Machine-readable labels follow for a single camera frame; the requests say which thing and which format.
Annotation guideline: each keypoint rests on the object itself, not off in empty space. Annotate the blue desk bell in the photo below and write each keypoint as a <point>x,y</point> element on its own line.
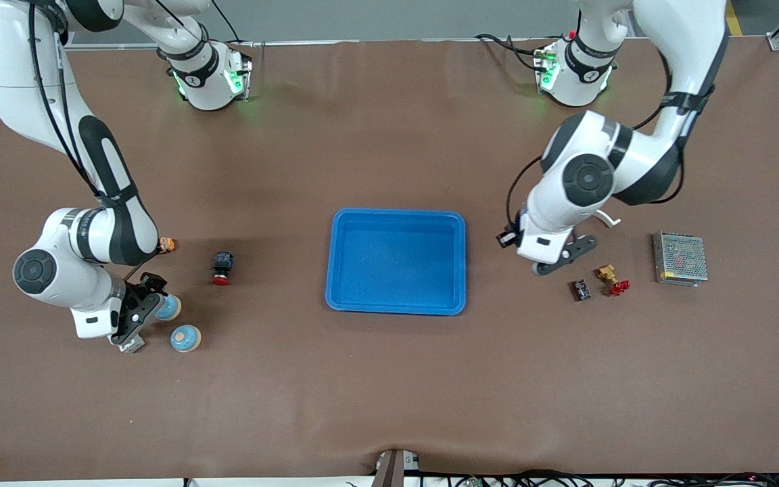
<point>172,310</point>
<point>185,338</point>

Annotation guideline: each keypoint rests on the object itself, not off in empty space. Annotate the yellow floor tape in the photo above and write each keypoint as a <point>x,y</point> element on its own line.
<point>736,20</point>

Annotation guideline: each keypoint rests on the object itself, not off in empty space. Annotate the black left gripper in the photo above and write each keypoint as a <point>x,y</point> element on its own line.
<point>509,237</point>

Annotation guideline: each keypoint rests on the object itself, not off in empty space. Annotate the white curved plastic clamp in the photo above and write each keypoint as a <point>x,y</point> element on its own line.
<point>609,218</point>

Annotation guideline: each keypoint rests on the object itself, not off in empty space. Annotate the grey camera pole mount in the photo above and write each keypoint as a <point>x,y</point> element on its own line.
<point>393,468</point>

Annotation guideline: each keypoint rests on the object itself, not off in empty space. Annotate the orange red emergency stop switch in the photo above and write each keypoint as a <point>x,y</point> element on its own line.
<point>168,245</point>

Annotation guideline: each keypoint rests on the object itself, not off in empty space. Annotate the metal mesh power supply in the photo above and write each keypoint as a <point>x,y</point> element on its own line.
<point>680,258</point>

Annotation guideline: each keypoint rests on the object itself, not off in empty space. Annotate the red blue push button switch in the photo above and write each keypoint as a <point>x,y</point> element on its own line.
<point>222,264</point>

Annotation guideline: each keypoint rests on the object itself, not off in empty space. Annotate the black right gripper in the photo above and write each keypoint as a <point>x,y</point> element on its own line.
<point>140,293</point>

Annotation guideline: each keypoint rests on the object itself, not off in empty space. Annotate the white red circuit breaker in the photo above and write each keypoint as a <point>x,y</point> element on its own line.
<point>136,347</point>

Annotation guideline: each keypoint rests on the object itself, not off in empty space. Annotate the brown table mat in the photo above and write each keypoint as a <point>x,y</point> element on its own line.
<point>389,379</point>

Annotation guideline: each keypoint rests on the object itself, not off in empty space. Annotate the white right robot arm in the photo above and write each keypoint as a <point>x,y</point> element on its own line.
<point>24,67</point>

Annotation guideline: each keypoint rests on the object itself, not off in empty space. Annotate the blue plastic tray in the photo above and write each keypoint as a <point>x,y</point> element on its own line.
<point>396,264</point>

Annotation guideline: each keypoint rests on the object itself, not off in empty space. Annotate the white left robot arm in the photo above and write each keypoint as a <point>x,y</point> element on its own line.
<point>687,54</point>

